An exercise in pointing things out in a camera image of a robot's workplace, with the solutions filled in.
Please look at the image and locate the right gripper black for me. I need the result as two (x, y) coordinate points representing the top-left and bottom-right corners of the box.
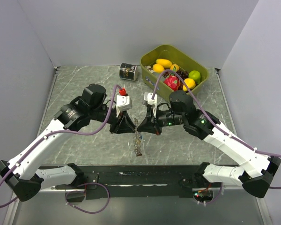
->
(137, 105), (186, 135)

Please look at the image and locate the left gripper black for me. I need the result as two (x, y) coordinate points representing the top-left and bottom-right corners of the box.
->
(89, 105), (135, 134)

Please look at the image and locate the round metal key ring disc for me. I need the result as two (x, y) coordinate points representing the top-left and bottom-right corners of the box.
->
(133, 118), (142, 157)

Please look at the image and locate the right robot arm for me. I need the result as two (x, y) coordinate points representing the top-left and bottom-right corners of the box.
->
(137, 90), (281, 198)

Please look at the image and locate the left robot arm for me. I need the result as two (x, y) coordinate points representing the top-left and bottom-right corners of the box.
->
(0, 83), (136, 202)

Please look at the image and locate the red dragon fruit toy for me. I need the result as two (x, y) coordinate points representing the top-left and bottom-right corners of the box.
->
(163, 73), (180, 91)

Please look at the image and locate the black printed paper cup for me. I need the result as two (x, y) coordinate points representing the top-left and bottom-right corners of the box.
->
(119, 63), (138, 81)

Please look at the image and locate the yellow lemon toy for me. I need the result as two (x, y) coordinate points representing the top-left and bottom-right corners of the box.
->
(152, 63), (165, 74)

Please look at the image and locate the yellow pear toy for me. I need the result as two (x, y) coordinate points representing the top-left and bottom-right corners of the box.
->
(182, 78), (196, 91)

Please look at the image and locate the dark grapes toy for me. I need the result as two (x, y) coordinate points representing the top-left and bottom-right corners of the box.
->
(177, 70), (189, 80)

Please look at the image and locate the orange fruit toy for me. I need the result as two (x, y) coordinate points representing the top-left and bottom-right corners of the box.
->
(170, 64), (180, 72)

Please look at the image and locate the yellow mango toy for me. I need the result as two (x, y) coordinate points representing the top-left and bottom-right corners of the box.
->
(155, 59), (173, 69)

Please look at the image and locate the green apple toy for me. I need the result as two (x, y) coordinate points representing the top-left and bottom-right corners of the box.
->
(188, 70), (201, 85)

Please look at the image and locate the green plastic bin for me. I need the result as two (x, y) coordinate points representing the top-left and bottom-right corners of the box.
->
(140, 45), (209, 100)

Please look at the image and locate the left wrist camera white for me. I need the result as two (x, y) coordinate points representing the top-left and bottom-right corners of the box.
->
(116, 95), (133, 117)

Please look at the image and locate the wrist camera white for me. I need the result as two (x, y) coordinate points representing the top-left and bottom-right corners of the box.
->
(143, 92), (157, 117)
(116, 95), (133, 117)

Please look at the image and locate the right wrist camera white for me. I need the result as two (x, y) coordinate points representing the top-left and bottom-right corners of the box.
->
(143, 92), (157, 117)

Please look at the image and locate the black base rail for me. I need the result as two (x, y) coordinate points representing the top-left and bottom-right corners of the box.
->
(55, 165), (222, 200)

